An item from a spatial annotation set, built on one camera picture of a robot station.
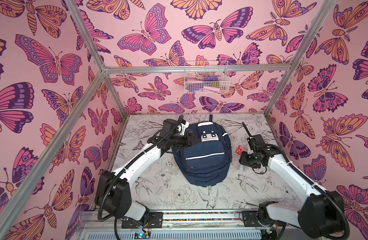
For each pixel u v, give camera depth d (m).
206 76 0.95
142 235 0.72
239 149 1.00
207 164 0.83
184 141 0.70
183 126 0.75
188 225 0.73
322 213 0.39
